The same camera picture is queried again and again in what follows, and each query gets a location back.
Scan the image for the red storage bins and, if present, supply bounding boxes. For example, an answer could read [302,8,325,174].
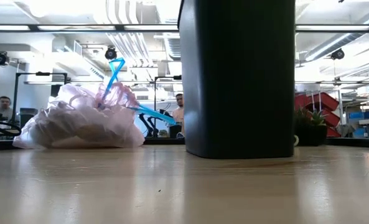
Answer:
[294,91,341,138]

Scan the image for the potted succulent plant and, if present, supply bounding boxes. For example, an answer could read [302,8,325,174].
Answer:
[293,107,329,147]

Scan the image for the silver spiral duct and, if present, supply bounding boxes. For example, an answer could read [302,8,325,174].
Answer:
[305,6,369,62]
[164,33,182,62]

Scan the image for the black trash bin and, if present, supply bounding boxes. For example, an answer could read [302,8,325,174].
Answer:
[177,0,297,160]

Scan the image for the background storage shelf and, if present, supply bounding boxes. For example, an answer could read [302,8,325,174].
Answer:
[345,105,369,139]

